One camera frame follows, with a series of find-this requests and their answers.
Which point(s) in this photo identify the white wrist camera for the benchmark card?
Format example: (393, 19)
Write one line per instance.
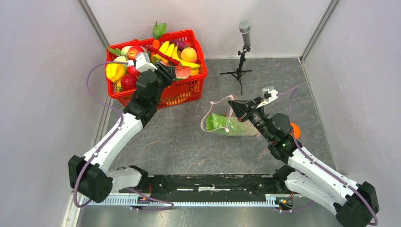
(270, 94)
(142, 63)

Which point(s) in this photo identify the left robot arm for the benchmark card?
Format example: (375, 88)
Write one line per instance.
(89, 174)

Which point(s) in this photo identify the toy watermelon slice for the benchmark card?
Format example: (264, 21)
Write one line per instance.
(182, 72)

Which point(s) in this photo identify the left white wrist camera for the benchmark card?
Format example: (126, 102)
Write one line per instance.
(142, 63)

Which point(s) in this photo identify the long red toy chili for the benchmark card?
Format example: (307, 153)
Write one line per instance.
(170, 59)

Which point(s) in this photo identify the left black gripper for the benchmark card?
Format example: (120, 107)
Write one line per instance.
(167, 72)

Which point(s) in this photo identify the toy napa cabbage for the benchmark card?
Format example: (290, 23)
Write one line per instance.
(228, 126)

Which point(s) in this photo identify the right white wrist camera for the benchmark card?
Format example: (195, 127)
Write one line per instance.
(270, 94)

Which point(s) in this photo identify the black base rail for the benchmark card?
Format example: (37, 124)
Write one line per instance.
(211, 188)

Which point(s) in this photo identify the grey microphone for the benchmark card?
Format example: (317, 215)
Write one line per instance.
(244, 28)

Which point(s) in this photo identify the orange plastic tape dispenser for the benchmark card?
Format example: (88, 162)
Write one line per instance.
(296, 130)

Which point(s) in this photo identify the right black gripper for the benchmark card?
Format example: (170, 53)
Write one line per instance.
(243, 109)

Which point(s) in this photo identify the red plastic basket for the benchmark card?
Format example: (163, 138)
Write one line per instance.
(179, 92)

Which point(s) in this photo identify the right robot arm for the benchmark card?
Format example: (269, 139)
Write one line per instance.
(352, 204)

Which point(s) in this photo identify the black tripod stand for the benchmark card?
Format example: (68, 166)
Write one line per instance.
(239, 72)

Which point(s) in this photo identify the toy peach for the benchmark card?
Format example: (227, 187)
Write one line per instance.
(189, 55)

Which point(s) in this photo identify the red toy apple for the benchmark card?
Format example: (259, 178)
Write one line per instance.
(133, 51)

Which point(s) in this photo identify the clear zip top bag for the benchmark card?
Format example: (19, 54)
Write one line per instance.
(222, 107)

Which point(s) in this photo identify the purple toy sweet potato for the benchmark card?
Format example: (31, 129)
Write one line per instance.
(181, 45)

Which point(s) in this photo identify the yellow toy bell pepper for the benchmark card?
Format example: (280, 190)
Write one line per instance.
(114, 71)

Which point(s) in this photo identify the toy carrot with leaves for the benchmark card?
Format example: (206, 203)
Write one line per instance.
(158, 30)

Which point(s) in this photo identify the yellow toy banana bunch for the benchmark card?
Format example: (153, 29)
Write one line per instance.
(167, 49)

